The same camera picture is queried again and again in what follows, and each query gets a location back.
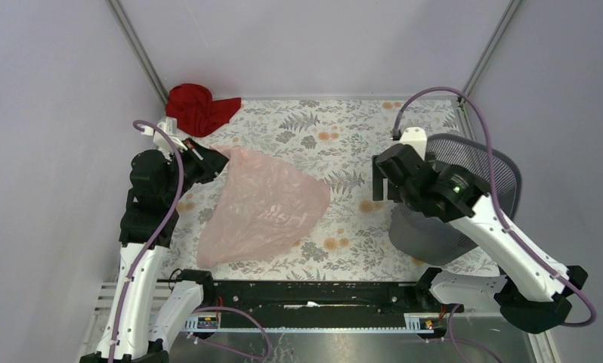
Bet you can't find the aluminium frame post right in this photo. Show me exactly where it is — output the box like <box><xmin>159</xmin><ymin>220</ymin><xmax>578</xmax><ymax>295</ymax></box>
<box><xmin>462</xmin><ymin>0</ymin><xmax>524</xmax><ymax>95</ymax></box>

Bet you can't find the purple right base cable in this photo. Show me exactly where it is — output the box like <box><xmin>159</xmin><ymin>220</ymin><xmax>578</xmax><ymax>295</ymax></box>
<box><xmin>424</xmin><ymin>298</ymin><xmax>506</xmax><ymax>363</ymax></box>

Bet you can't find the aluminium frame post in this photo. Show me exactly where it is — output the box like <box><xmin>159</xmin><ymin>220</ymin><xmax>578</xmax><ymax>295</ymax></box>
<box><xmin>105</xmin><ymin>0</ymin><xmax>169</xmax><ymax>104</ymax></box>
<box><xmin>462</xmin><ymin>0</ymin><xmax>524</xmax><ymax>95</ymax></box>

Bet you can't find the pink plastic trash bag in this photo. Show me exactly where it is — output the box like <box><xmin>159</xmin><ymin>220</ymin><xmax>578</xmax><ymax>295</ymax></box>
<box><xmin>196</xmin><ymin>146</ymin><xmax>330</xmax><ymax>268</ymax></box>

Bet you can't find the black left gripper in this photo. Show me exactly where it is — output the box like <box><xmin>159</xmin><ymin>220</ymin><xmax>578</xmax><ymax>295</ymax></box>
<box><xmin>162</xmin><ymin>136</ymin><xmax>232</xmax><ymax>203</ymax></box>

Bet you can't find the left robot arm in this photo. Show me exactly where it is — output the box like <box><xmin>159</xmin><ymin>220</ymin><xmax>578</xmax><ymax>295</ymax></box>
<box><xmin>80</xmin><ymin>138</ymin><xmax>229</xmax><ymax>362</ymax></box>

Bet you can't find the floral patterned table mat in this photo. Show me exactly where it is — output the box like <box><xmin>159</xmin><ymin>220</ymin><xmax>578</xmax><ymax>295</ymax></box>
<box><xmin>160</xmin><ymin>98</ymin><xmax>468</xmax><ymax>281</ymax></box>

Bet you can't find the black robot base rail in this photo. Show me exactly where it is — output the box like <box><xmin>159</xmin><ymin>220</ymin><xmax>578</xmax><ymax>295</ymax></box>
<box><xmin>190</xmin><ymin>281</ymin><xmax>453</xmax><ymax>327</ymax></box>

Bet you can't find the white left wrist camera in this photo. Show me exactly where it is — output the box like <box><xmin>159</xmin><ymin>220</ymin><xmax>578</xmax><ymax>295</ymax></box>
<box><xmin>143</xmin><ymin>116</ymin><xmax>192</xmax><ymax>153</ymax></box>

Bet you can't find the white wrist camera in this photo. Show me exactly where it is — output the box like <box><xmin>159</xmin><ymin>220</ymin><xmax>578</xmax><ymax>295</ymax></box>
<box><xmin>143</xmin><ymin>116</ymin><xmax>192</xmax><ymax>153</ymax></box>
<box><xmin>395</xmin><ymin>127</ymin><xmax>428</xmax><ymax>160</ymax></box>

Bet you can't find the white slotted cable duct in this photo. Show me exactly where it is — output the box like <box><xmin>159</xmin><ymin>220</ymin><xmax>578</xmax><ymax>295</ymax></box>
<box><xmin>181</xmin><ymin>312</ymin><xmax>448</xmax><ymax>334</ymax></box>

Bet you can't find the grey slotted trash bin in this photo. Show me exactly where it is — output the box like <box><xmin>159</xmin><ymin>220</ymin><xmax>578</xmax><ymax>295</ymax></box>
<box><xmin>388</xmin><ymin>134</ymin><xmax>523</xmax><ymax>266</ymax></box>

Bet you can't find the red crumpled cloth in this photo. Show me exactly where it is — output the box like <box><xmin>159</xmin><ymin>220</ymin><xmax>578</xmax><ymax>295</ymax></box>
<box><xmin>165</xmin><ymin>83</ymin><xmax>242</xmax><ymax>138</ymax></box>

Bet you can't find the aluminium frame post left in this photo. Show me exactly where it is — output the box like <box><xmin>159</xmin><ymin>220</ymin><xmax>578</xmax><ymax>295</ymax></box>
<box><xmin>105</xmin><ymin>0</ymin><xmax>169</xmax><ymax>104</ymax></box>

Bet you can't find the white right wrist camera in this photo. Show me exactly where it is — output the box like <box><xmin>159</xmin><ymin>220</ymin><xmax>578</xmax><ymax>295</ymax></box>
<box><xmin>395</xmin><ymin>127</ymin><xmax>428</xmax><ymax>160</ymax></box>

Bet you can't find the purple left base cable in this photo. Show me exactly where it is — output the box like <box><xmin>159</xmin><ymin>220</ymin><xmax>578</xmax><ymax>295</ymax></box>
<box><xmin>186</xmin><ymin>306</ymin><xmax>274</xmax><ymax>360</ymax></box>

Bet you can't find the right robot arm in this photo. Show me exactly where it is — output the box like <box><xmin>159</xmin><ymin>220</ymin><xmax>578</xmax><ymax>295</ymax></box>
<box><xmin>372</xmin><ymin>144</ymin><xmax>588</xmax><ymax>334</ymax></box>

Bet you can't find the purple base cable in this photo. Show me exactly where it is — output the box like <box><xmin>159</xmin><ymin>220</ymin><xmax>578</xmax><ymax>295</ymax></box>
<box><xmin>424</xmin><ymin>298</ymin><xmax>506</xmax><ymax>363</ymax></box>
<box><xmin>186</xmin><ymin>306</ymin><xmax>274</xmax><ymax>360</ymax></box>

